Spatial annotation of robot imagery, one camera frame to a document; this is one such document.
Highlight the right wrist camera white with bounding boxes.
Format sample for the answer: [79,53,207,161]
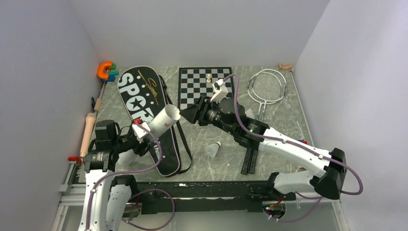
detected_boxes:
[210,79,228,103]

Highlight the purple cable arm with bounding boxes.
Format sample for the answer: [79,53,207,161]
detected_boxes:
[84,122,175,231]
[223,74,364,223]

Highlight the white shuttlecock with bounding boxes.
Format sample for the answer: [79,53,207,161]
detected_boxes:
[245,108,255,119]
[204,141,221,158]

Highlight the white shuttlecock tube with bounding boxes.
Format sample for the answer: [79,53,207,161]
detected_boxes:
[117,104,182,167]

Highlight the beige toy microphone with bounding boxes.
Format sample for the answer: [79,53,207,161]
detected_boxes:
[80,113,96,159]

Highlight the wooden arch block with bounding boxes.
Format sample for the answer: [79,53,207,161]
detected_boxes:
[278,64,293,70]

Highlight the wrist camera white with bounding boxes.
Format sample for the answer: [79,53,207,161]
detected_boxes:
[131,118,152,143]
[210,79,228,103]

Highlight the small beige handled tool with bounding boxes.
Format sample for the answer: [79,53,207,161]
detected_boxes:
[91,97,102,113]

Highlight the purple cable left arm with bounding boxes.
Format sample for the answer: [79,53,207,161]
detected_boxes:
[84,122,175,231]

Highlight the black white chessboard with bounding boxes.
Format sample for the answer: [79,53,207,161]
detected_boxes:
[178,67,232,110]

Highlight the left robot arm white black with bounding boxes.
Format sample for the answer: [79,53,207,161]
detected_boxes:
[78,120,160,231]

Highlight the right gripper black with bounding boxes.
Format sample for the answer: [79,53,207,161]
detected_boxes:
[179,95,236,136]

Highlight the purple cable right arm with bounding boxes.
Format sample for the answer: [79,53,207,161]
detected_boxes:
[223,74,364,223]

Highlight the red clamp knob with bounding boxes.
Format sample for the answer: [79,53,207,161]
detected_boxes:
[67,156,82,166]

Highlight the orange C-shaped toy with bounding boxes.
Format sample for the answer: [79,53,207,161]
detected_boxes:
[97,61,113,80]

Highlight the black racket bag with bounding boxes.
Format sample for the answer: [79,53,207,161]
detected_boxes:
[117,66,192,177]

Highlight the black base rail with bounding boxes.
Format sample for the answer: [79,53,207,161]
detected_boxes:
[129,180,296,215]

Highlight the clear round tube lid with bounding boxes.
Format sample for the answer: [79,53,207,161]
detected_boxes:
[227,154,242,167]

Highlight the teal blue toy blocks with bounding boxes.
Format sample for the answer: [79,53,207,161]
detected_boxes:
[106,63,119,82]

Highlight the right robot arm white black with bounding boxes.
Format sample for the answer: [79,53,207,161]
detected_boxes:
[180,96,347,200]

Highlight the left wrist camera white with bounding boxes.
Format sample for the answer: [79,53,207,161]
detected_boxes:
[131,118,152,143]

